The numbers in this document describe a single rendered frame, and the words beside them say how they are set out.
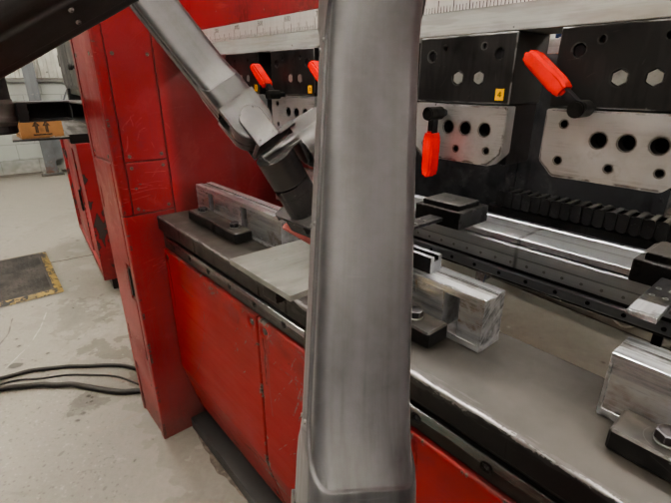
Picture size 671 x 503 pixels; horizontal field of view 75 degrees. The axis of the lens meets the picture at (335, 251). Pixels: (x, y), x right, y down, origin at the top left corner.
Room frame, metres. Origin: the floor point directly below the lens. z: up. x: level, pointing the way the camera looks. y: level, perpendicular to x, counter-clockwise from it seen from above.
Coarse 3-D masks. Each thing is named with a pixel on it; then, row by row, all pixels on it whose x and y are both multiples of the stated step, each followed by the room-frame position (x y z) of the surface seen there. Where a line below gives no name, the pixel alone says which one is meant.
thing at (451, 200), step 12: (420, 204) 0.96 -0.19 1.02; (432, 204) 0.95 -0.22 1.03; (444, 204) 0.92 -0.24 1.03; (456, 204) 0.91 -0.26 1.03; (468, 204) 0.92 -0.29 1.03; (480, 204) 0.96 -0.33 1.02; (420, 216) 0.96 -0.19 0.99; (432, 216) 0.92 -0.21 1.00; (444, 216) 0.91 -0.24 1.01; (456, 216) 0.88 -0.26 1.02; (468, 216) 0.90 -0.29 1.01; (480, 216) 0.93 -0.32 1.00; (456, 228) 0.88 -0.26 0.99
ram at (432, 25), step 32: (192, 0) 1.27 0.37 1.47; (224, 0) 1.14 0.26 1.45; (256, 0) 1.04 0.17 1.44; (288, 0) 0.95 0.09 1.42; (544, 0) 0.57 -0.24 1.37; (576, 0) 0.54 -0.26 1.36; (608, 0) 0.51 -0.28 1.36; (640, 0) 0.49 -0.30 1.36; (448, 32) 0.66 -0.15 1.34; (480, 32) 0.63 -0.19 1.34; (544, 32) 0.61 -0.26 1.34
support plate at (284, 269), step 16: (240, 256) 0.70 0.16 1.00; (256, 256) 0.70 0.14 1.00; (272, 256) 0.70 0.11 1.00; (288, 256) 0.70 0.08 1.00; (304, 256) 0.70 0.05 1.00; (256, 272) 0.63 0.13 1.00; (272, 272) 0.63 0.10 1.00; (288, 272) 0.63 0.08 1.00; (304, 272) 0.63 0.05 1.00; (272, 288) 0.59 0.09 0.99; (288, 288) 0.57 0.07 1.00; (304, 288) 0.57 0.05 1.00
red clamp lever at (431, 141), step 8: (424, 112) 0.63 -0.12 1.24; (432, 112) 0.62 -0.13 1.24; (440, 112) 0.63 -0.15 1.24; (432, 120) 0.63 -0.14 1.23; (432, 128) 0.63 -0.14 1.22; (424, 136) 0.63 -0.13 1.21; (432, 136) 0.63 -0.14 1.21; (424, 144) 0.63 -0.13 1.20; (432, 144) 0.63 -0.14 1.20; (424, 152) 0.63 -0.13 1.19; (432, 152) 0.63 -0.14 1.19; (424, 160) 0.63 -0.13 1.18; (432, 160) 0.63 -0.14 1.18; (424, 168) 0.63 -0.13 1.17; (432, 168) 0.63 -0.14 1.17; (424, 176) 0.63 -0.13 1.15
